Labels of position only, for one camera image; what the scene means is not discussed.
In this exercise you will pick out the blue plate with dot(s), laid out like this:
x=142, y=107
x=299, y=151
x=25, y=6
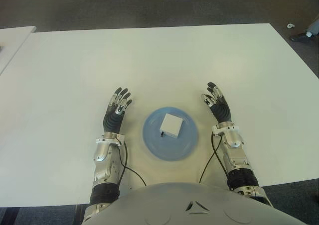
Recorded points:
x=170, y=145

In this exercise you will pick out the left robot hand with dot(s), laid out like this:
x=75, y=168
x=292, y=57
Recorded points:
x=113, y=121

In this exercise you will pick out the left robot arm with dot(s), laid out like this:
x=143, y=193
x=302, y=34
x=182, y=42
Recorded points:
x=106, y=167

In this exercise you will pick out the grey robot torso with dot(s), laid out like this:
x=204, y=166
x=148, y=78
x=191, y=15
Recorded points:
x=192, y=205

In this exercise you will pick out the neighbouring white table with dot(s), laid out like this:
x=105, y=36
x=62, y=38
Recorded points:
x=12, y=45

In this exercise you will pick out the white charger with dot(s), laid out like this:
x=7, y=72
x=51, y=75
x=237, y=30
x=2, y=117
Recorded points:
x=170, y=126

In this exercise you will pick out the person's grey trouser leg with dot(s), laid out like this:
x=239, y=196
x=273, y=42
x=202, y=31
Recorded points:
x=314, y=27

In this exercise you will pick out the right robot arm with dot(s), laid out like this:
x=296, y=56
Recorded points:
x=236, y=160

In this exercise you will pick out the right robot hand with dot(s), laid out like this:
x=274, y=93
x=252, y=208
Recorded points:
x=221, y=109

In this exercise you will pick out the small white floor object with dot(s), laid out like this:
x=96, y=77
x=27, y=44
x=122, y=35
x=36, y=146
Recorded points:
x=290, y=25

